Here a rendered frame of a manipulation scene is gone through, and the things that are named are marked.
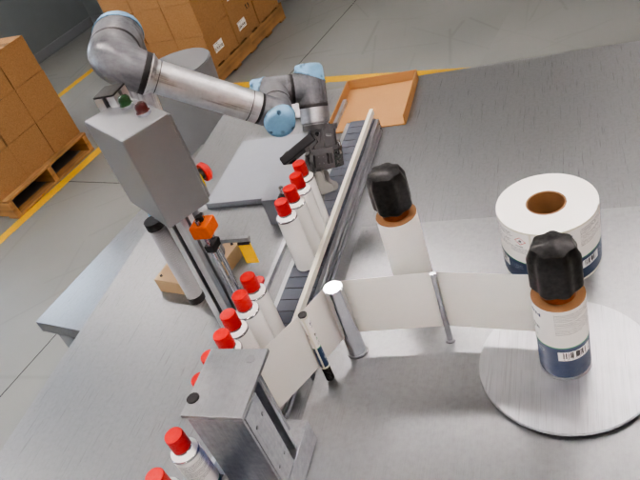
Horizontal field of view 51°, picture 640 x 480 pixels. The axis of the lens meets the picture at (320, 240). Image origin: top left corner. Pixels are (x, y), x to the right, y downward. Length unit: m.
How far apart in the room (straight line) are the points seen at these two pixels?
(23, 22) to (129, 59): 6.26
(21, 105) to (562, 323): 4.19
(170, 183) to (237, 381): 0.37
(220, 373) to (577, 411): 0.60
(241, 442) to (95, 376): 0.75
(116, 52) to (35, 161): 3.41
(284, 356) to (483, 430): 0.38
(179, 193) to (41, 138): 3.77
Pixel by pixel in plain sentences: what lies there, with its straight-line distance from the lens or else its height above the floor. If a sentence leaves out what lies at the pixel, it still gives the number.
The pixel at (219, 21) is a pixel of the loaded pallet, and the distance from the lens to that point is 5.32.
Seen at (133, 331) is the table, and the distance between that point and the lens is 1.84.
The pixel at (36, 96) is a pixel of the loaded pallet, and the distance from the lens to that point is 4.97.
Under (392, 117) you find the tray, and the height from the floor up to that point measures 0.83.
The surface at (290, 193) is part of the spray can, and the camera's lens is 1.58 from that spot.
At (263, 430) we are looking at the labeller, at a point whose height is 1.08.
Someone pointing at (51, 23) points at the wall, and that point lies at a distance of 8.00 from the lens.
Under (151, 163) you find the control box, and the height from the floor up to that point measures 1.41.
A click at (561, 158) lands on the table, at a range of 1.91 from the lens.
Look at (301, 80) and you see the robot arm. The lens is 1.73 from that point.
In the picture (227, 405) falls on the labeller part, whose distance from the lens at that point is 1.08.
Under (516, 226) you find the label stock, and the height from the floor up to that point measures 1.02.
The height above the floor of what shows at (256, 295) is 1.04.
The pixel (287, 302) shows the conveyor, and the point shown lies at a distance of 1.60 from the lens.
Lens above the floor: 1.91
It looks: 36 degrees down
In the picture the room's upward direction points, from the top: 21 degrees counter-clockwise
